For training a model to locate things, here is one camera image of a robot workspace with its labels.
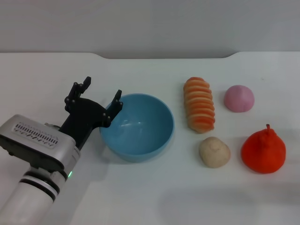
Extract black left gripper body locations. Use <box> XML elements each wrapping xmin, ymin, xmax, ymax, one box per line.
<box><xmin>60</xmin><ymin>97</ymin><xmax>111</xmax><ymax>150</ymax></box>

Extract blue bowl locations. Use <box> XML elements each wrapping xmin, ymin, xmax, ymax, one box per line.
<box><xmin>99</xmin><ymin>93</ymin><xmax>175</xmax><ymax>163</ymax></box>

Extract orange toy fruit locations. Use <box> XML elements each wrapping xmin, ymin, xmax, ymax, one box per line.
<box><xmin>241</xmin><ymin>123</ymin><xmax>286</xmax><ymax>174</ymax></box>

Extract orange striped toy bread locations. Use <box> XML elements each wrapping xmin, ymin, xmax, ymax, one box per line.
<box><xmin>183</xmin><ymin>76</ymin><xmax>216</xmax><ymax>134</ymax></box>

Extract beige toy bun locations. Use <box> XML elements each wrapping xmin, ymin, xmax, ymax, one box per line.
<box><xmin>199</xmin><ymin>136</ymin><xmax>231</xmax><ymax>169</ymax></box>

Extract pink toy bun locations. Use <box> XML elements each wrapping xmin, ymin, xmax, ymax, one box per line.
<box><xmin>223</xmin><ymin>84</ymin><xmax>255</xmax><ymax>113</ymax></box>

